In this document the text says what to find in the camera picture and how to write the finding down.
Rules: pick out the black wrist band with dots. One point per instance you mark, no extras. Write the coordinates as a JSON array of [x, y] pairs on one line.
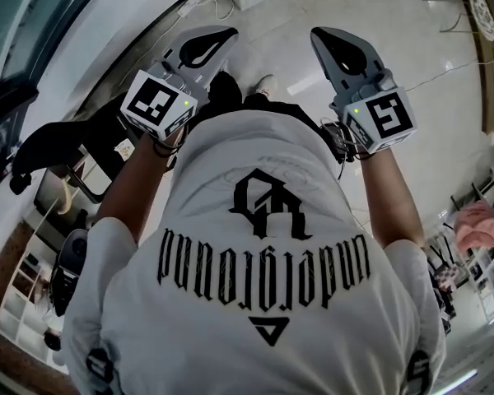
[[162, 150]]

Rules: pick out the colourful printed card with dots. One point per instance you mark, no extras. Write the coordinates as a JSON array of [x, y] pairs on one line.
[[123, 150]]

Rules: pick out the white power strip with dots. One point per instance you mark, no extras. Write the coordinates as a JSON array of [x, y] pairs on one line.
[[190, 3]]

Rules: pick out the black trousers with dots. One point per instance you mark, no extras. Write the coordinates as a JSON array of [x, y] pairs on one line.
[[271, 107]]

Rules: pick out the person's left forearm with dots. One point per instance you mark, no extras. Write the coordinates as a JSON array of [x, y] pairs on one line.
[[127, 191]]

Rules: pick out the person's right forearm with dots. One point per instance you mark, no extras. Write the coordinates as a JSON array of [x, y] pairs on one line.
[[391, 196]]

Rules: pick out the round patterned plate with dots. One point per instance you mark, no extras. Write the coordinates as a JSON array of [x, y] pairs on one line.
[[483, 15]]

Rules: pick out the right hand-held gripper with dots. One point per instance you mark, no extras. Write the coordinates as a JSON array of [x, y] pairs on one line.
[[391, 117]]

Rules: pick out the long wooden board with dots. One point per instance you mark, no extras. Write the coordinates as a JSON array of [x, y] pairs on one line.
[[492, 97]]

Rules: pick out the white cube shelf unit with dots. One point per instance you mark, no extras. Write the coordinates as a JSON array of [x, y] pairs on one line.
[[20, 327]]

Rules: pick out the grey office chair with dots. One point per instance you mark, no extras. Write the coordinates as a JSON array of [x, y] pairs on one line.
[[76, 245]]

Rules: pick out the black waist-worn device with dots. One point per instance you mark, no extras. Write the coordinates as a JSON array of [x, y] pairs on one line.
[[335, 136]]

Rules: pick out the white printed t-shirt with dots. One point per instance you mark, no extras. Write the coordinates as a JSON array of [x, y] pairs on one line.
[[251, 344]]

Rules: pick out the pink cloth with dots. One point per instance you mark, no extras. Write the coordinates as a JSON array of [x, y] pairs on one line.
[[479, 226]]

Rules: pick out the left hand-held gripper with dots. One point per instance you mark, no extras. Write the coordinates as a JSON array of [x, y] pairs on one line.
[[148, 101]]

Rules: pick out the white shoe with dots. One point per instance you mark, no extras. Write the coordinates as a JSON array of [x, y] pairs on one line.
[[265, 85]]

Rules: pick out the black mesh office chair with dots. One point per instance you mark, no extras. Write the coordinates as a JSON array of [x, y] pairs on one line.
[[53, 138]]

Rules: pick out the checkered board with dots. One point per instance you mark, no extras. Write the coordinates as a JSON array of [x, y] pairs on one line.
[[446, 279]]

